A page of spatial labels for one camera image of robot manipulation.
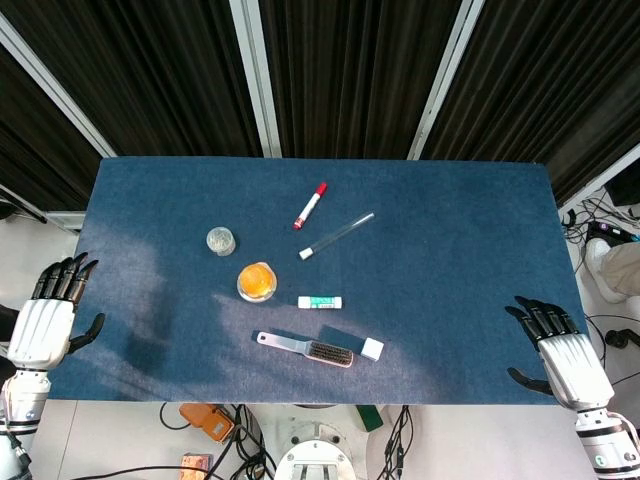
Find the orange jelly cup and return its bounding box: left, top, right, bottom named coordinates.
left=236, top=262, right=279, bottom=303

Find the light blue white cube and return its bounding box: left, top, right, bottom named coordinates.
left=359, top=337, right=386, bottom=360

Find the red whiteboard marker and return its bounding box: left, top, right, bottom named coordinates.
left=292, top=182, right=329, bottom=231

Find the green white glue stick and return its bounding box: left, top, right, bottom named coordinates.
left=297, top=295, right=344, bottom=310

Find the orange power box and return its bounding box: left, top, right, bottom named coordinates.
left=178, top=403, right=236, bottom=444

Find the copper coloured box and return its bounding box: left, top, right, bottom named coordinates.
left=180, top=452, right=214, bottom=480

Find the person in beige trousers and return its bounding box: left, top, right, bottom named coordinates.
left=584, top=237, right=640, bottom=304

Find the black cable bundle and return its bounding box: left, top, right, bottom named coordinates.
left=374, top=405, right=412, bottom=480

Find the black curtain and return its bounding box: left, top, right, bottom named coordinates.
left=0, top=0, right=640, bottom=211

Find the robot base white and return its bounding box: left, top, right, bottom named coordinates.
left=259, top=404, right=374, bottom=480

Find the black device with cables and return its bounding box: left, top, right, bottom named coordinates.
left=587, top=221, right=639, bottom=246

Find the pink wire brush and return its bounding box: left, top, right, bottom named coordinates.
left=256, top=330, right=355, bottom=369

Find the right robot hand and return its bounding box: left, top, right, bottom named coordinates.
left=504, top=295, right=615, bottom=413

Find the clear test tube white cap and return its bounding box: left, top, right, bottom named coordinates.
left=298, top=212, right=376, bottom=261

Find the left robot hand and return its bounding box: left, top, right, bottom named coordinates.
left=6, top=252, right=107, bottom=372

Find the green block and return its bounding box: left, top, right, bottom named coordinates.
left=355, top=405, right=385, bottom=432

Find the clear round jar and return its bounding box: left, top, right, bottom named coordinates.
left=205, top=226, right=238, bottom=258

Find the blue table cloth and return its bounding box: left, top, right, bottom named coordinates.
left=47, top=157, right=601, bottom=407

